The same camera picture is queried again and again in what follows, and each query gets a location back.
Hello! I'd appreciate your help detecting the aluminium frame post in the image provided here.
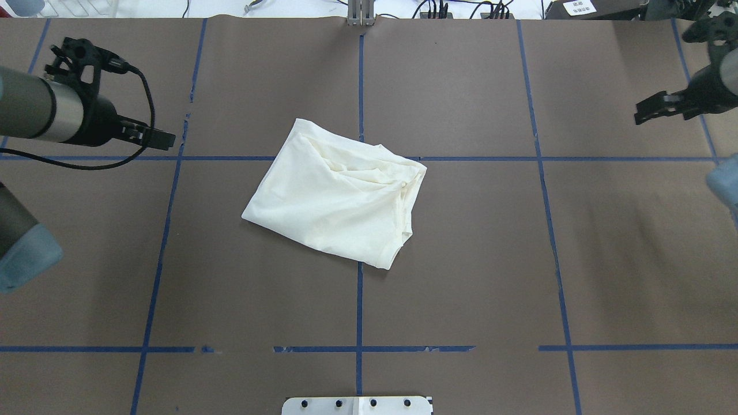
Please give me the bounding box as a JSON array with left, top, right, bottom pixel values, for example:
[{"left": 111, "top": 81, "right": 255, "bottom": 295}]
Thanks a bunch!
[{"left": 344, "top": 0, "right": 376, "bottom": 27}]

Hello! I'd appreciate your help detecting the cream long-sleeve cat shirt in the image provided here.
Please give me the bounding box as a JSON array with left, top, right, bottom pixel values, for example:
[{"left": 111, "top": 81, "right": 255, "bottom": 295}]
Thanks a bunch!
[{"left": 242, "top": 118, "right": 427, "bottom": 270}]

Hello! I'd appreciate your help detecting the clear acrylic rack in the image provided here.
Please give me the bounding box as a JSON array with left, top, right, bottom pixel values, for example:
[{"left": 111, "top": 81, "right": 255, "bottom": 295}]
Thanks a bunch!
[{"left": 36, "top": 0, "right": 119, "bottom": 18}]

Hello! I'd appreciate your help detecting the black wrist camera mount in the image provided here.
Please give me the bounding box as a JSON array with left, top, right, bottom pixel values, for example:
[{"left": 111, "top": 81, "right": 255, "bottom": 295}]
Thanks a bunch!
[
  {"left": 681, "top": 12, "right": 737, "bottom": 65},
  {"left": 44, "top": 37, "right": 138, "bottom": 99}
]

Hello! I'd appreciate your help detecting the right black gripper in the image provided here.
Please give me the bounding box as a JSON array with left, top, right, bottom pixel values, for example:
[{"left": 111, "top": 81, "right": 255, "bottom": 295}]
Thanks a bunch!
[{"left": 634, "top": 65, "right": 737, "bottom": 125}]

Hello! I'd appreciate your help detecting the black box with white label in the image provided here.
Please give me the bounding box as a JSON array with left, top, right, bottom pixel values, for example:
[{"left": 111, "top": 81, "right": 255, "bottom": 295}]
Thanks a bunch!
[{"left": 544, "top": 1, "right": 649, "bottom": 21}]

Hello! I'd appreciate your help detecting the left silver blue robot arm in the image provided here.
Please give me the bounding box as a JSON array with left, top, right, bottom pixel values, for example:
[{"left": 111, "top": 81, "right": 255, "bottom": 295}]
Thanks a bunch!
[{"left": 2, "top": 66, "right": 176, "bottom": 294}]

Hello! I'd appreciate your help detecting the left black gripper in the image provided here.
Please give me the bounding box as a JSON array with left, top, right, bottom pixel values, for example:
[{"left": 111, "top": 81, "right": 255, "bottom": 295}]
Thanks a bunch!
[{"left": 76, "top": 95, "right": 176, "bottom": 152}]

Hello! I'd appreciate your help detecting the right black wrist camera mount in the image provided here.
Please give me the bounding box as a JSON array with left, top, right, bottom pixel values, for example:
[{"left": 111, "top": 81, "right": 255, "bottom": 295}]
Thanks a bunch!
[{"left": 681, "top": 12, "right": 737, "bottom": 65}]

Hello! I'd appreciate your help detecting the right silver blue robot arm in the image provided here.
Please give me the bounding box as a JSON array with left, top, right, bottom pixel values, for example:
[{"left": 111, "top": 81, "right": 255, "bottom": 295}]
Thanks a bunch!
[{"left": 634, "top": 44, "right": 737, "bottom": 213}]

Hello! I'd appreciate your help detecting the light blue cup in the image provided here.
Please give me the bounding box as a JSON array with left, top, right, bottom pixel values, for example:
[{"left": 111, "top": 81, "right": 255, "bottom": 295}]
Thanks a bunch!
[{"left": 3, "top": 0, "right": 45, "bottom": 17}]

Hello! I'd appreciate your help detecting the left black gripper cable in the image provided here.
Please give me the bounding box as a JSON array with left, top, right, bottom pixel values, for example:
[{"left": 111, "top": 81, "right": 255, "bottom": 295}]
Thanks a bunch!
[{"left": 0, "top": 67, "right": 156, "bottom": 171}]

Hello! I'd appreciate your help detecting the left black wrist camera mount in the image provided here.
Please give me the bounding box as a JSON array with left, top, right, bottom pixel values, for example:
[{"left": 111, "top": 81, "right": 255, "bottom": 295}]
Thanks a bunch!
[{"left": 44, "top": 37, "right": 138, "bottom": 99}]

